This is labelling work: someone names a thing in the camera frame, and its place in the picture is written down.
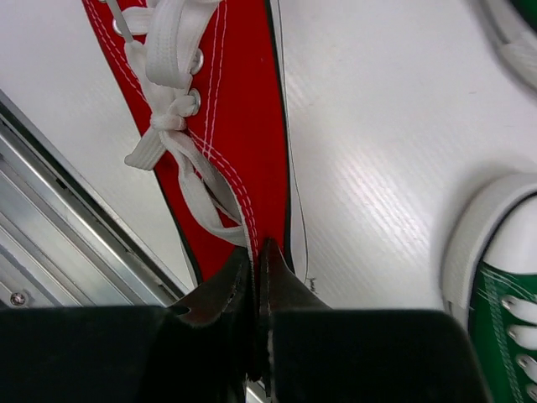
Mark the green sneaker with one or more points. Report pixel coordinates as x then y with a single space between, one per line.
511 30
488 283

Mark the red sneaker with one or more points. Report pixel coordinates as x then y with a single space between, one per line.
203 83

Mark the aluminium rail front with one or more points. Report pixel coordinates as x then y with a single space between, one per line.
59 247

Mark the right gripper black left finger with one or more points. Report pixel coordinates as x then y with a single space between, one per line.
215 333

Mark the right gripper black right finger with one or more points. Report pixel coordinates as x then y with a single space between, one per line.
286 312

